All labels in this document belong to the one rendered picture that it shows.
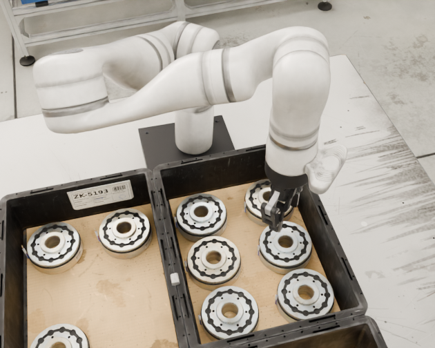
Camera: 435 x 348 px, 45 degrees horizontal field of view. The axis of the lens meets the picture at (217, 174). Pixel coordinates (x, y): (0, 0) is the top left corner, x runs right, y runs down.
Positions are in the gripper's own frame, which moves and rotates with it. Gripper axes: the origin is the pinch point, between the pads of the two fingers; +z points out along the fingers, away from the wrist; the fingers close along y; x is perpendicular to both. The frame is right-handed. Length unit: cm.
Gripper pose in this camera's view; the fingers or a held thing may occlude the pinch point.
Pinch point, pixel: (284, 211)
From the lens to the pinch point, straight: 91.2
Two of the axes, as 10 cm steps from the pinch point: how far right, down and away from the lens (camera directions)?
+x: 8.5, 3.9, -3.5
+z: 0.3, 6.4, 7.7
